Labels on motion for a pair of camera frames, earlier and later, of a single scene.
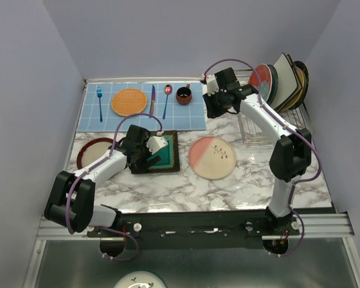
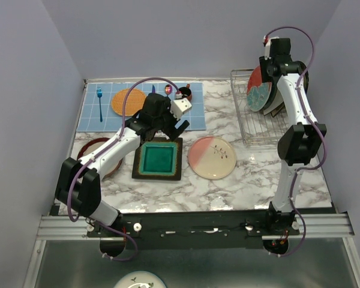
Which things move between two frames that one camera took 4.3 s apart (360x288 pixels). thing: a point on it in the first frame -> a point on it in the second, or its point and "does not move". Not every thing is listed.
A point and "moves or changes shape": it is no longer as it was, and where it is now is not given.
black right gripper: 211,111 -> 264,77
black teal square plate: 169,155 moves or changes shape
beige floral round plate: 212,157 does not move
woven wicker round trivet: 128,101 does not move
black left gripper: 143,165 -> 167,110
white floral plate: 140,279 does not move
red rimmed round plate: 91,150 does not move
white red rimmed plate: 266,80 does not move
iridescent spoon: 168,90 does not move
